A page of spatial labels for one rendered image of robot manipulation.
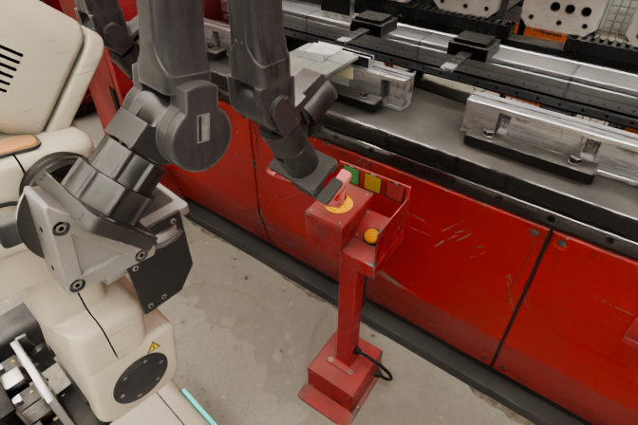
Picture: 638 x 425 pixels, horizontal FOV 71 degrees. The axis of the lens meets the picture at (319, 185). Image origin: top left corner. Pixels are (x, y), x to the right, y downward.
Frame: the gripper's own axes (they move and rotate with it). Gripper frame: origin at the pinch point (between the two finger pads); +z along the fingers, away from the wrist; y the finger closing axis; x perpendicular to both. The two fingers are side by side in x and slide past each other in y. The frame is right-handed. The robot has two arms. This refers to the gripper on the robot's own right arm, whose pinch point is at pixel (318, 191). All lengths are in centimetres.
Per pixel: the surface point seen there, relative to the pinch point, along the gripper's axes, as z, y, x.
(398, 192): 29.4, 0.5, -18.0
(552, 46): 45, -6, -88
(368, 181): 29.2, 8.6, -17.0
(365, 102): 30, 25, -38
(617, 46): 43, -22, -92
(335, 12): 15, 42, -53
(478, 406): 108, -33, 7
